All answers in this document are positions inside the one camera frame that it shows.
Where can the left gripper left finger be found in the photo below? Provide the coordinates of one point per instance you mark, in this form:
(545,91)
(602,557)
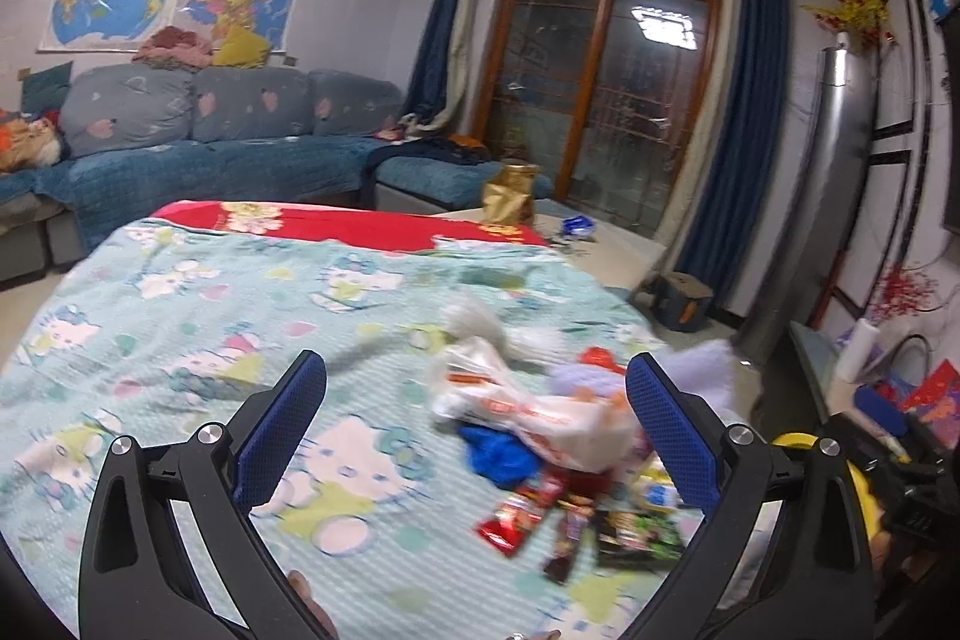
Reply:
(136,578)

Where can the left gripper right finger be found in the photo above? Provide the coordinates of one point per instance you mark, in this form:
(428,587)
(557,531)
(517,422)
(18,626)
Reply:
(815,578)

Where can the brown chocolate bar wrapper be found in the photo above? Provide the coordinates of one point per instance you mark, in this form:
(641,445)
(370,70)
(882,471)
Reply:
(577,513)

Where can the white orange plastic bag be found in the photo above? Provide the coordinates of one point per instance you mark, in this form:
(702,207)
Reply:
(469,382)

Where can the red snack tube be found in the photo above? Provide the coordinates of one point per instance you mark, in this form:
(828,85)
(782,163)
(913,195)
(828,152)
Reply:
(513,521)

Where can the red plastic bag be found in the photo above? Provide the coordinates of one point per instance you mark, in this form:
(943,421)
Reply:
(601,357)

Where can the blue rubber glove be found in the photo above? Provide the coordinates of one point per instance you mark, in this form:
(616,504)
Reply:
(499,456)

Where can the yellow rim trash bin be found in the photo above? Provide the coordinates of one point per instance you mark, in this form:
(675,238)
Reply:
(866,504)

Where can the white paper roll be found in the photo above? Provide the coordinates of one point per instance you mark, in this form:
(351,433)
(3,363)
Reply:
(853,356)

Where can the blue stool box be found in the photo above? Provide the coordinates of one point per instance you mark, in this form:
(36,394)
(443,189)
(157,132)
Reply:
(681,302)

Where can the silver tower air conditioner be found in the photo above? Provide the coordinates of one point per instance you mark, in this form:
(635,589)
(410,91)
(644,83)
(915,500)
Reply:
(822,209)

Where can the blue curtain right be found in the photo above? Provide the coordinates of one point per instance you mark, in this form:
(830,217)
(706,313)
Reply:
(718,240)

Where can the blue curtain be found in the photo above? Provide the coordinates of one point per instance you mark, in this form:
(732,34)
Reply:
(426,94)
(718,240)

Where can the low coffee table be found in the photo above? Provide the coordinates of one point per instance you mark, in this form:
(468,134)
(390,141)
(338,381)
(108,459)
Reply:
(616,258)

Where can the black television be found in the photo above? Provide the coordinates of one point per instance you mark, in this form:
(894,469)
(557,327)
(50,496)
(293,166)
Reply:
(950,30)

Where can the blue crumpled wrapper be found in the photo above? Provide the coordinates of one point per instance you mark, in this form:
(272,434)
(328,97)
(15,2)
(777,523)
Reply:
(578,226)

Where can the blue sectional sofa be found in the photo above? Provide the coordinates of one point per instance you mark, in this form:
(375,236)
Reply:
(130,139)

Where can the gold paper bag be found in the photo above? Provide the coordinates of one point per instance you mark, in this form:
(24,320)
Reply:
(508,198)

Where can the yellow cushion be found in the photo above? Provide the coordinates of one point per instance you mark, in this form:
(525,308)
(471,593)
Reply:
(242,48)

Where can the blue curtain left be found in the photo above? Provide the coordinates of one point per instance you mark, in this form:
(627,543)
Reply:
(426,94)

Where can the world map poster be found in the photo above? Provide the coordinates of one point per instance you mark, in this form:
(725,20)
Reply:
(103,25)

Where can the wooden glass balcony door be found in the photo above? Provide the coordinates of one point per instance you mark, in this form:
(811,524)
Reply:
(601,95)

